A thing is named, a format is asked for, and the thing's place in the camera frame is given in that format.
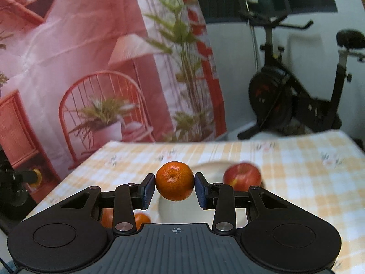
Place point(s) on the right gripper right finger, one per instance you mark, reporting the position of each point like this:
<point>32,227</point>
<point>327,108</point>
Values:
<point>220,198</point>

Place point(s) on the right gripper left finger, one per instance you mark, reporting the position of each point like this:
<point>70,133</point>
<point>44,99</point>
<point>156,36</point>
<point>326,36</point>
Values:
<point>129,197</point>

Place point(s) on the orange mandarin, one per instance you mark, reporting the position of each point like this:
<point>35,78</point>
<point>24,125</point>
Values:
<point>107,217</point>
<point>141,219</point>
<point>175,181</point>

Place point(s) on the red apple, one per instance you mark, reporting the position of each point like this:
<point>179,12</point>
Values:
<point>241,176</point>

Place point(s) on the orange plaid tablecloth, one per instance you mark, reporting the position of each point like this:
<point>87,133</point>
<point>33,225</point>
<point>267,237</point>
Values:
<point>321,173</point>

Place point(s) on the black exercise bike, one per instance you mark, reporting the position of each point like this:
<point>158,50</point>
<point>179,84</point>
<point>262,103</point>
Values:
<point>277,96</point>

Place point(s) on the red printed backdrop curtain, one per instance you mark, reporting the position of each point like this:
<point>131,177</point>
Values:
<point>76,74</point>

